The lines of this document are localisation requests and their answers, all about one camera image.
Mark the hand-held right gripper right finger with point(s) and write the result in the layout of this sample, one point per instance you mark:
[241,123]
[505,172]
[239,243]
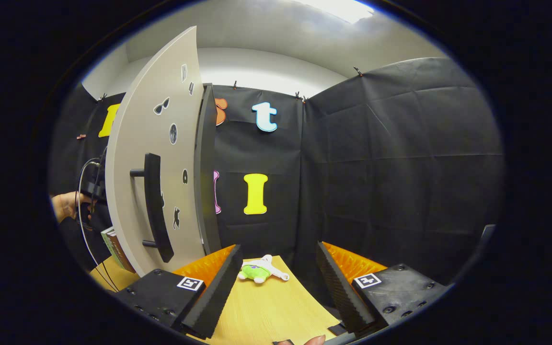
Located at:
[338,292]

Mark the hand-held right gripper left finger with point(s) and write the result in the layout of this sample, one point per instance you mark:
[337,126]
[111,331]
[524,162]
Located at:
[218,297]

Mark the beige cabinet door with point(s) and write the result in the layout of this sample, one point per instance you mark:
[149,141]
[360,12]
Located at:
[137,143]

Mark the green and white plush toy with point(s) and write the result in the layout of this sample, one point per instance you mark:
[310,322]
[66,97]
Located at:
[254,272]

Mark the brown book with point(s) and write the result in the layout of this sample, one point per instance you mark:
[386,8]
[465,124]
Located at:
[121,256]

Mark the black backdrop cloth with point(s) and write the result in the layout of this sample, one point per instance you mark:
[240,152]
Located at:
[376,167]

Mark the long ceiling light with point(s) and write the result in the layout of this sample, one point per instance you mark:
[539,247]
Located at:
[343,9]

